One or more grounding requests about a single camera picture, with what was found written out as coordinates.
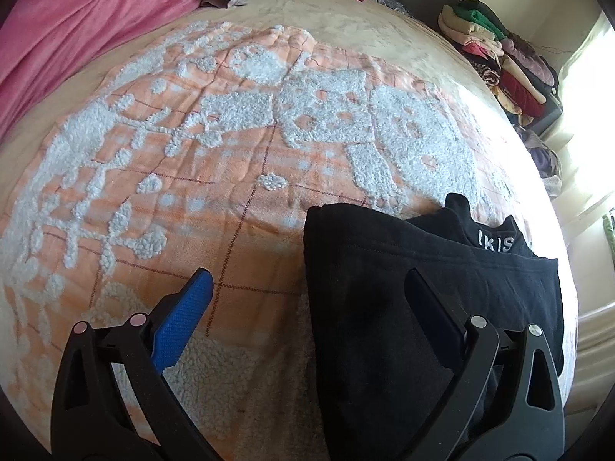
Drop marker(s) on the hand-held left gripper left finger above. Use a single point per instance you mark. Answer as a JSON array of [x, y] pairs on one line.
[[185, 314]]

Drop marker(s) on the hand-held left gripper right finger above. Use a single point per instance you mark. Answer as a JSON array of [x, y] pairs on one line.
[[435, 319]]

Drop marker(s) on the black garment with white print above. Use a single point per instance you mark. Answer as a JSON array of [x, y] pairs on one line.
[[374, 297]]

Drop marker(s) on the pile of folded clothes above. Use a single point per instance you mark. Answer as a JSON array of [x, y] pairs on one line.
[[504, 57]]

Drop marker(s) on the orange white tufted blanket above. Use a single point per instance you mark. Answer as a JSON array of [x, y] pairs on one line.
[[192, 201]]

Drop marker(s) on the purple cloth heap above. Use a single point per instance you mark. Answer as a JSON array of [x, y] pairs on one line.
[[545, 161]]

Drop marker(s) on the green cloth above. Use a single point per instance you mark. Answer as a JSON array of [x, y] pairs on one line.
[[610, 230]]

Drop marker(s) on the dark grey shelf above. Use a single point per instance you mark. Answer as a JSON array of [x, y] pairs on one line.
[[547, 117]]

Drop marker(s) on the beige bed cover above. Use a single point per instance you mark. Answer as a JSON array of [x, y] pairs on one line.
[[384, 33]]

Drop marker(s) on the pink blanket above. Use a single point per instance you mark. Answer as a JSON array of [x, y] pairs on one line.
[[72, 24]]

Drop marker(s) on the grey patterned cloth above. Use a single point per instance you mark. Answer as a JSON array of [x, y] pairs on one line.
[[387, 2]]

